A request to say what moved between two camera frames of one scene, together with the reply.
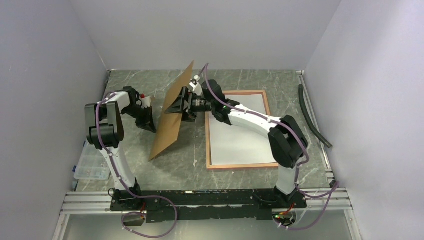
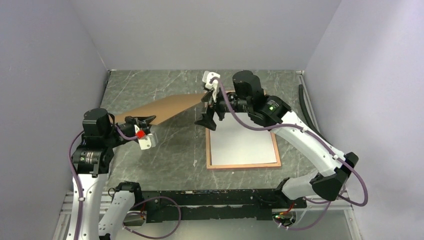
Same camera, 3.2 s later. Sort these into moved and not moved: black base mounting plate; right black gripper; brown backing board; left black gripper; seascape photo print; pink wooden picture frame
Moved: left black gripper; brown backing board; right black gripper
Not moved: pink wooden picture frame; black base mounting plate; seascape photo print
